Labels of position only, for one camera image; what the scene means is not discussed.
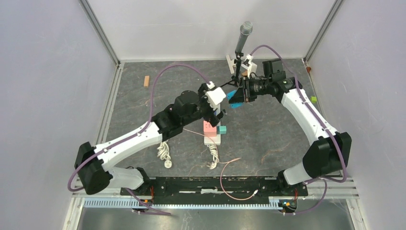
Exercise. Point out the pink cube socket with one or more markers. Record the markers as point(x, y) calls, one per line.
point(209, 130)

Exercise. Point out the black tripod stand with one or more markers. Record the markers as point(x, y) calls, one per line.
point(235, 79)

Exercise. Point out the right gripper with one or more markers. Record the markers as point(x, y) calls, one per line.
point(245, 94)

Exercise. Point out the white bracket piece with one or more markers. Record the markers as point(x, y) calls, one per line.
point(232, 64)

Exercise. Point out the white multicolour power strip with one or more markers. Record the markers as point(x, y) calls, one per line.
point(214, 140)

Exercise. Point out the teal plug adapter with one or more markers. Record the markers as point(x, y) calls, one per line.
point(221, 130)

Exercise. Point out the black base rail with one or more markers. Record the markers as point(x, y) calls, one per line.
point(224, 190)

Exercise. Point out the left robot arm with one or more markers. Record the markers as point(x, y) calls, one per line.
point(96, 165)

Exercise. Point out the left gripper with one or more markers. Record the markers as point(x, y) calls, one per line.
point(211, 118)

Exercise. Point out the blue adapter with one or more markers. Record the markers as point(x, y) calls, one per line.
point(235, 98)

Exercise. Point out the small green cube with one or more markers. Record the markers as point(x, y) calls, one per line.
point(314, 99)

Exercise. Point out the left wooden block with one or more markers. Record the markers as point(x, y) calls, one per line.
point(146, 81)

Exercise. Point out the grey microphone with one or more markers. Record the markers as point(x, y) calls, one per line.
point(245, 30)

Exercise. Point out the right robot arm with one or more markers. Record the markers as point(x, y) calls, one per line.
point(329, 149)

